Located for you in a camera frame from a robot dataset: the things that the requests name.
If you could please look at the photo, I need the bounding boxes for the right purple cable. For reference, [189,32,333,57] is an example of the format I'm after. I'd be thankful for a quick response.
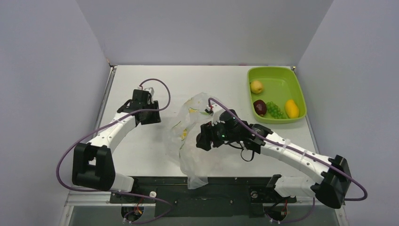
[207,97,368,224]

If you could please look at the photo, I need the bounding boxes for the green plastic tray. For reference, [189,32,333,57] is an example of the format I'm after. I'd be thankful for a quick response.
[247,66,307,124]

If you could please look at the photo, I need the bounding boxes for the green fake grapes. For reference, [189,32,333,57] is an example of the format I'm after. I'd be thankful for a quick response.
[266,102,286,119]

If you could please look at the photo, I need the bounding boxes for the yellow fake fruit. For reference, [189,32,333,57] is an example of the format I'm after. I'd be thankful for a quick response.
[250,80,264,94]
[284,99,300,119]

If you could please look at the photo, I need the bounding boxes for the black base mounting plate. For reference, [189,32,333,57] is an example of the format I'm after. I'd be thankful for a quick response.
[110,177,285,218]

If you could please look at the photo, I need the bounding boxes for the red fake fruit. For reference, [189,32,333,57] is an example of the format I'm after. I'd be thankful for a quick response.
[253,99,267,117]

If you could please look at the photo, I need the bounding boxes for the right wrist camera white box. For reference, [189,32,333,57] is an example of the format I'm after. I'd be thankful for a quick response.
[205,104,225,126]

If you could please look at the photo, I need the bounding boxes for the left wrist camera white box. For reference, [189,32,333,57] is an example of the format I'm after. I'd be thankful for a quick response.
[137,86,154,96]

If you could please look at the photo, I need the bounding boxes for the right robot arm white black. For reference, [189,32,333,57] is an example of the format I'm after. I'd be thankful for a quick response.
[196,108,351,209]

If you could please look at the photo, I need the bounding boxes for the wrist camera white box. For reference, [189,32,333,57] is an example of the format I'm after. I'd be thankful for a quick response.
[137,86,154,96]
[205,104,225,126]

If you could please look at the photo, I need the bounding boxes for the aluminium table rail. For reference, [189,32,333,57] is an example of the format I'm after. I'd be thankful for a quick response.
[94,65,118,130]

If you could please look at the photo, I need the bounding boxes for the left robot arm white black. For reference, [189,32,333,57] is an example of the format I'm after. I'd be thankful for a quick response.
[72,88,161,202]

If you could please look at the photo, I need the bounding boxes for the clear plastic bag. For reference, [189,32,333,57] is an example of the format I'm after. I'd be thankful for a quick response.
[163,93,224,190]

